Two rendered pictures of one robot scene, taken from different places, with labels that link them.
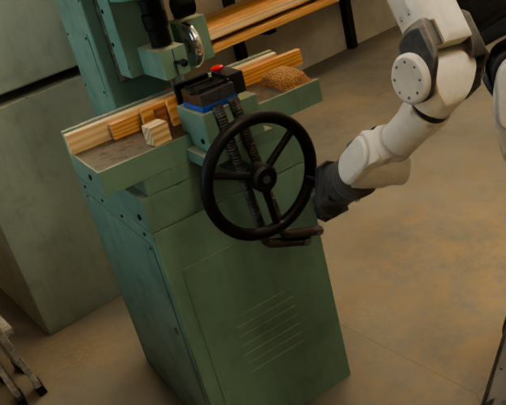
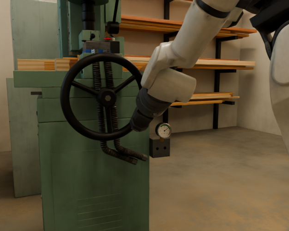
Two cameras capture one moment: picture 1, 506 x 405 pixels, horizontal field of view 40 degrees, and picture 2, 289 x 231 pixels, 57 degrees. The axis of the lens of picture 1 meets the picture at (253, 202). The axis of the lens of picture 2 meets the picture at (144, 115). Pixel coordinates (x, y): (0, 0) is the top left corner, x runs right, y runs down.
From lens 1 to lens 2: 0.77 m
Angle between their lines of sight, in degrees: 18
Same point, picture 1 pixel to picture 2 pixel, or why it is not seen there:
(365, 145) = (158, 48)
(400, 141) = (182, 40)
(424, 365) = not seen: outside the picture
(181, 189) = not seen: hidden behind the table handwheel
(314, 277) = (138, 193)
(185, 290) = (50, 167)
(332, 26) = (208, 117)
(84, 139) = (28, 65)
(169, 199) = (56, 105)
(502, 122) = (275, 76)
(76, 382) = (6, 223)
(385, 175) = (172, 85)
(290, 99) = not seen: hidden behind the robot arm
